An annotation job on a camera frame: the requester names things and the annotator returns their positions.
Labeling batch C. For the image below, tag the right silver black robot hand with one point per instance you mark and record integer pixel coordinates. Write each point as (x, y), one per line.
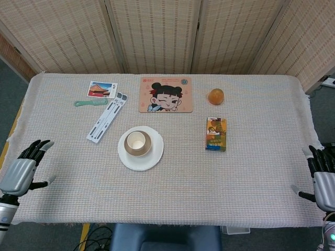
(325, 188)

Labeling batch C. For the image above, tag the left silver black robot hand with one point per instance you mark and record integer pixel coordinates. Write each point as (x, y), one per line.
(18, 175)

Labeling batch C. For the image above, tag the white paper cup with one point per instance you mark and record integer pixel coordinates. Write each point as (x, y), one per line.
(136, 142)

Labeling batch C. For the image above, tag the beige bowl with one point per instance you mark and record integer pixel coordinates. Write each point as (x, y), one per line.
(148, 145)

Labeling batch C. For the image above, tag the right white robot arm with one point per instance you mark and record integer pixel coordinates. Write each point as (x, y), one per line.
(329, 235)

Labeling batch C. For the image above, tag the white paper plate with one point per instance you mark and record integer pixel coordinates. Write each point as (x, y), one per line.
(154, 160)

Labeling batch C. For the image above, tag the clear plastic box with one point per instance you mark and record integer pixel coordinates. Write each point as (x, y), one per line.
(235, 229)

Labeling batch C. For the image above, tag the green plastic comb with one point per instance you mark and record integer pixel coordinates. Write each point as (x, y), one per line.
(89, 103)

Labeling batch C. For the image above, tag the pale blue folding stand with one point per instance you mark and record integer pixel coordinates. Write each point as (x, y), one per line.
(106, 119)

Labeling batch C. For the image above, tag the white power strip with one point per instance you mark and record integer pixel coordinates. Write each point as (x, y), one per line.
(329, 82)

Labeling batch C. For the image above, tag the white woven tablecloth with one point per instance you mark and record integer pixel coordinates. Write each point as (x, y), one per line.
(209, 183)

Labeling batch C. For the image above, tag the palace photo postcard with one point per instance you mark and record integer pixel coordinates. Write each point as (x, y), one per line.
(100, 89)

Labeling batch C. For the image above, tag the colourful printed carton box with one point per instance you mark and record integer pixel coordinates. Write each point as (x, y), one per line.
(216, 134)

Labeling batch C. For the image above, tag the orange fruit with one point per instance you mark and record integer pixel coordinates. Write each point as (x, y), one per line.
(216, 96)

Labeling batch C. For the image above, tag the blue chair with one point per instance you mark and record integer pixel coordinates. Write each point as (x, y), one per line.
(162, 238)

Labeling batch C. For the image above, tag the cartoon girl mouse pad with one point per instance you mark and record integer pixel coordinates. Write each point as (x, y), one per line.
(166, 95)

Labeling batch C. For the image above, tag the beige woven folding screen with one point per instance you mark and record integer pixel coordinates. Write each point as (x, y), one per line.
(157, 34)

